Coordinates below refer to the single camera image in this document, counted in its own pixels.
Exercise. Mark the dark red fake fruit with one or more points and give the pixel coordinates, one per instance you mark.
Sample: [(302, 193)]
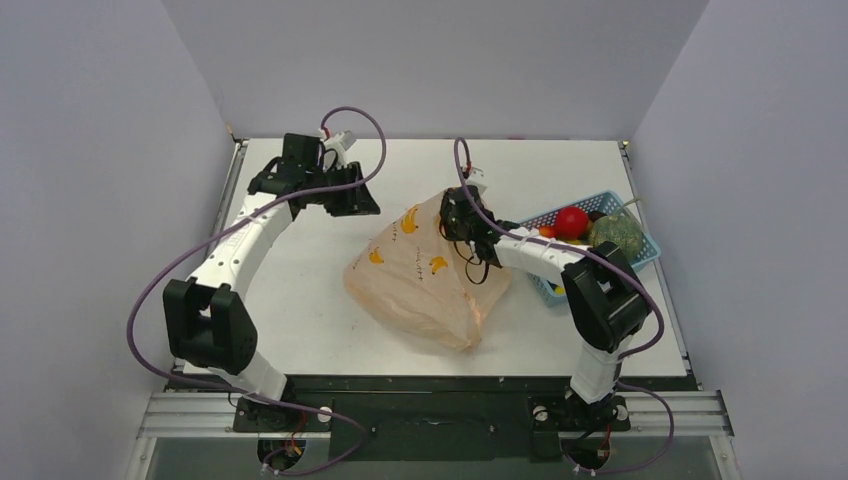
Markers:
[(595, 215)]

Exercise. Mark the green netted fake melon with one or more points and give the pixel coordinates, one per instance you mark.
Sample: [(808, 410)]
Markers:
[(620, 229)]

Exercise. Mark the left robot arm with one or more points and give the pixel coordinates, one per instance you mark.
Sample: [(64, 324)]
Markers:
[(207, 321)]

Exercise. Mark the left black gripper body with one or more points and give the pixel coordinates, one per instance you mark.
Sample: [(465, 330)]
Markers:
[(341, 201)]

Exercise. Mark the orange red fake mango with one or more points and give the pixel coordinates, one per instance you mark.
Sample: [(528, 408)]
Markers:
[(546, 232)]

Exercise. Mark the light blue plastic basket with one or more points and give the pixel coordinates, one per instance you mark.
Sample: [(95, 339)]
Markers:
[(610, 203)]

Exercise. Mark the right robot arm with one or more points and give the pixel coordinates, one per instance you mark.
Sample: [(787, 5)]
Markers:
[(608, 302)]

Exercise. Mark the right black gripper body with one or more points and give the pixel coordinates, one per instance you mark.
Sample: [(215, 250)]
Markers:
[(454, 216)]

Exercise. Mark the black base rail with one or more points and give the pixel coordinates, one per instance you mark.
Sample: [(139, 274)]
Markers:
[(329, 419)]

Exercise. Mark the orange plastic bag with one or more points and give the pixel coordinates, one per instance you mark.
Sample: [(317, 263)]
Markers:
[(412, 280)]

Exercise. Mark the bright red fake apple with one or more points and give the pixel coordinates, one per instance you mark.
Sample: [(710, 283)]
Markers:
[(571, 222)]

